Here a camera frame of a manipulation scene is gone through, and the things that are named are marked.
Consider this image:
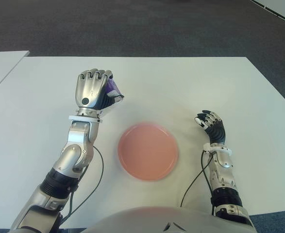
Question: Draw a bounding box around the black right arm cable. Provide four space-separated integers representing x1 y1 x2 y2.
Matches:
180 150 216 214

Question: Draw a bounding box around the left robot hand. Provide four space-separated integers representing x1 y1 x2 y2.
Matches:
74 69 125 116

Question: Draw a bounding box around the pink round plate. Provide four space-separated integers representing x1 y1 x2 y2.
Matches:
117 122 179 182

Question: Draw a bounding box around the adjacent white table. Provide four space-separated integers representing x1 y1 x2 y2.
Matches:
0 50 30 98

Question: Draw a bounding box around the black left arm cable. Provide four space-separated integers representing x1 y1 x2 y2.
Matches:
59 145 104 225

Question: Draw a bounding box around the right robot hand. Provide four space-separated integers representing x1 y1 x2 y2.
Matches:
194 109 227 146

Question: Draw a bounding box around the grey robot torso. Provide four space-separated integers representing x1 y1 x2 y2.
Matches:
81 206 252 233

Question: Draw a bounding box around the purple tissue paper pack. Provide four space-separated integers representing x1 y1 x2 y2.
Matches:
101 74 124 117

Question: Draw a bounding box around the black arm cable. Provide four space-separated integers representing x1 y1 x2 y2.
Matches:
59 145 104 225
180 150 216 214

